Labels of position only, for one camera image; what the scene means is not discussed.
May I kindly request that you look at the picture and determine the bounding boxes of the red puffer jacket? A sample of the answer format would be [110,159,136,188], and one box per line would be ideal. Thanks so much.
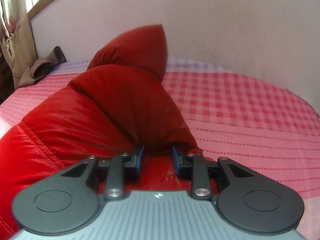
[0,23,218,240]

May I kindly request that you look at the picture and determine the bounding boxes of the pink checked bed sheet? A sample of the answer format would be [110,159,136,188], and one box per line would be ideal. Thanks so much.
[1,59,319,239]

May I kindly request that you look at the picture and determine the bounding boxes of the brown folded cloth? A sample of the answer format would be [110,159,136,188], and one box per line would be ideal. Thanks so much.
[17,46,66,88]

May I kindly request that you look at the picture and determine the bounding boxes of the beige patterned curtain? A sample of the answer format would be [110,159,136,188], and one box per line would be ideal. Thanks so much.
[1,0,37,88]

